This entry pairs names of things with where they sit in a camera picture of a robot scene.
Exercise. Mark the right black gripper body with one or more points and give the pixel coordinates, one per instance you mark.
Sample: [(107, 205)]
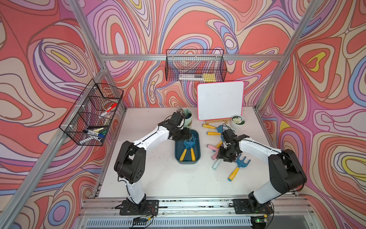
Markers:
[(227, 153)]

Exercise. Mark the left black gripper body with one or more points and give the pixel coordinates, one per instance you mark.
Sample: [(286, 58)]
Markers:
[(181, 134)]

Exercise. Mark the light blue rake white handle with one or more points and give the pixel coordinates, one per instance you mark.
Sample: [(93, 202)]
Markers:
[(217, 163)]

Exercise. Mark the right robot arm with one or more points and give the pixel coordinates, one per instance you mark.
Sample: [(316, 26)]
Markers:
[(285, 170)]

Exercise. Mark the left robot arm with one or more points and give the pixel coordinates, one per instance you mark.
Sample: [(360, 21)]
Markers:
[(131, 161)]

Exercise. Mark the green pen cup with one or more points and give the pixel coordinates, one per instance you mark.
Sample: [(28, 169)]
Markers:
[(188, 117)]

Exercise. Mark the pink framed whiteboard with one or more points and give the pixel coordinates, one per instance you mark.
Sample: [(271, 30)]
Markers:
[(219, 100)]

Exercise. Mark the yellow eraser in basket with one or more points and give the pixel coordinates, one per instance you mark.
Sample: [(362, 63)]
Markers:
[(209, 77)]

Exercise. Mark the red marker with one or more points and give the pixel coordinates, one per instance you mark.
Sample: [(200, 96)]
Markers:
[(108, 111)]

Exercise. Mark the blue marker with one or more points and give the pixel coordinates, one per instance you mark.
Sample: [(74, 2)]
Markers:
[(93, 133)]

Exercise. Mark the back wire basket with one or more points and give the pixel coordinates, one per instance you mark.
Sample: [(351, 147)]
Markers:
[(191, 64)]

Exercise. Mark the wire basket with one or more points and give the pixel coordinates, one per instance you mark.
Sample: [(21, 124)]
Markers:
[(191, 64), (91, 103)]

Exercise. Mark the left wire basket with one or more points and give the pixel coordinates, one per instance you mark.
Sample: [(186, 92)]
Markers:
[(91, 103)]

